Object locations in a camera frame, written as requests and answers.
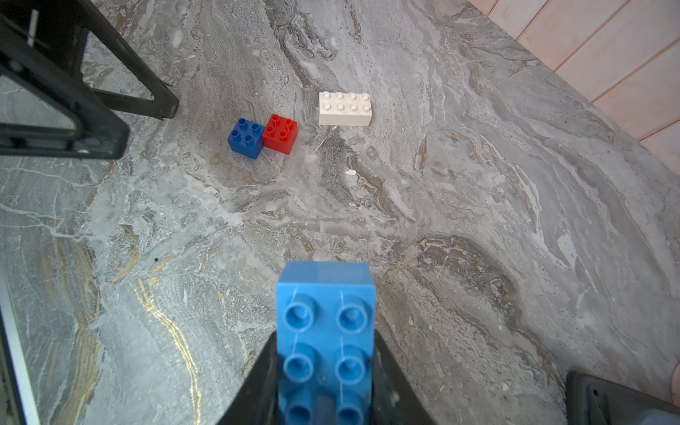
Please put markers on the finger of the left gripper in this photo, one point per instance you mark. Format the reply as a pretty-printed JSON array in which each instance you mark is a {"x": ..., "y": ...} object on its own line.
[
  {"x": 96, "y": 132},
  {"x": 65, "y": 29}
]

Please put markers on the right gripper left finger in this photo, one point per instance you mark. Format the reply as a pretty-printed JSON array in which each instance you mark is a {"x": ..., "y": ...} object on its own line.
[{"x": 257, "y": 399}]

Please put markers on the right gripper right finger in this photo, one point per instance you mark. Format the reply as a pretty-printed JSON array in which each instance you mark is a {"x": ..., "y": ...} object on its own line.
[{"x": 393, "y": 399}]

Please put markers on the light blue long lego brick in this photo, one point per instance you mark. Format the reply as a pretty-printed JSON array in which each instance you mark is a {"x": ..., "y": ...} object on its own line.
[{"x": 325, "y": 338}]

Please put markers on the small blue lego brick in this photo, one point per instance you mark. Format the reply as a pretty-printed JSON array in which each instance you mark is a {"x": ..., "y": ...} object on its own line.
[{"x": 246, "y": 138}]

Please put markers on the small red lego brick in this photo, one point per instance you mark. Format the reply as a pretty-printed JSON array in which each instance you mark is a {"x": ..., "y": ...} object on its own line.
[{"x": 280, "y": 134}]

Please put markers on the white long lego brick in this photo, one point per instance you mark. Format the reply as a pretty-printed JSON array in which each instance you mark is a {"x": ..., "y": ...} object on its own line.
[{"x": 345, "y": 109}]

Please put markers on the blue grey tape dispenser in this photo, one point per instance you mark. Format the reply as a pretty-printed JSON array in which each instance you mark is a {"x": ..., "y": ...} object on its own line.
[{"x": 591, "y": 400}]

